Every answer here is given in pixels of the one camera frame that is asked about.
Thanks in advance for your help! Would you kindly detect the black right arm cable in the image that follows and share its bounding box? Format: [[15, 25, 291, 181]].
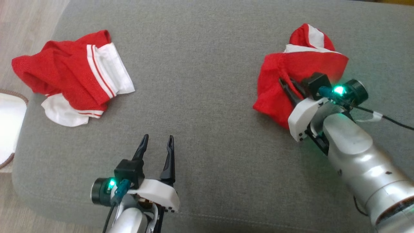
[[351, 104, 414, 131]]

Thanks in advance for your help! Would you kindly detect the red garment white trim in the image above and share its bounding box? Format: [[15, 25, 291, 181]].
[[253, 23, 349, 130]]

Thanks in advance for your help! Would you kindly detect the grey fabric sofa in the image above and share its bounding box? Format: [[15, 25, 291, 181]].
[[12, 0, 414, 233]]

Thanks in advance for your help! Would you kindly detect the blue cable plug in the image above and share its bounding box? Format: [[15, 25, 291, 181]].
[[318, 85, 339, 98], [111, 179, 132, 205]]

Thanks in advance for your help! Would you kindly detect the blue right cable plug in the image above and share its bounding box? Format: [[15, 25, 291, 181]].
[[318, 85, 339, 98]]

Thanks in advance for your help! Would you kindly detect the blue left cable plug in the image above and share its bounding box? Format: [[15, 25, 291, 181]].
[[111, 179, 132, 205]]

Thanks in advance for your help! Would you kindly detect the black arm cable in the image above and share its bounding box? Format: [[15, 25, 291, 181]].
[[102, 202, 117, 233], [351, 104, 414, 131]]

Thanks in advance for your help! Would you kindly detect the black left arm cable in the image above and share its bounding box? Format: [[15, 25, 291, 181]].
[[102, 202, 117, 233]]

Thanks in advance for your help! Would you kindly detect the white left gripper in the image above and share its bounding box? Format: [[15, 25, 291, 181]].
[[128, 134, 180, 233]]

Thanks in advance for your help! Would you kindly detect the white round mat brown rim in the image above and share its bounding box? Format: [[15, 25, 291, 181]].
[[0, 89, 29, 171]]

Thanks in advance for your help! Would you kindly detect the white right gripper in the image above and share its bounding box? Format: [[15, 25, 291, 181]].
[[278, 77, 331, 156]]

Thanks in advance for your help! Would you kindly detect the white right cable tag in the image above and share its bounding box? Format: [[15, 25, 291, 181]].
[[355, 111, 384, 123]]

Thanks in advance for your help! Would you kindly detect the red white striped sleeve garment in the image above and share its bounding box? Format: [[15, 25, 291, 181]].
[[11, 30, 136, 127]]

